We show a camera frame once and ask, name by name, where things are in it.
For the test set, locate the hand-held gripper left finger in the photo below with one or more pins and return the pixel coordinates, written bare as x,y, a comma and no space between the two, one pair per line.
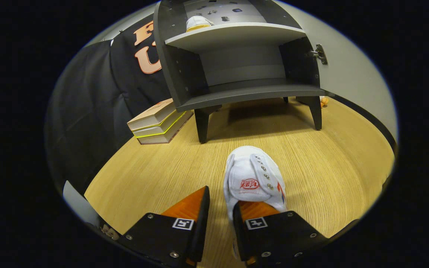
199,230

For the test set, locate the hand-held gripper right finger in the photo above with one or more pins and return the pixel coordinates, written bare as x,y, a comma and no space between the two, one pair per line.
274,238

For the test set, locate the white canvas shoe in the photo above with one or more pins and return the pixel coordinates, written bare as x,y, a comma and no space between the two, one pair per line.
248,167
196,23

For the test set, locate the grey shoe cabinet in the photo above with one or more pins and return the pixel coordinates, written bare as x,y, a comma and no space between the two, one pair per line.
244,93

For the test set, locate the small orange toy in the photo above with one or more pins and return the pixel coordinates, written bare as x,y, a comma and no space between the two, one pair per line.
324,101

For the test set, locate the black backdrop cloth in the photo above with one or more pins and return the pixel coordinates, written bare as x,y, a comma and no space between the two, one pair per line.
88,111

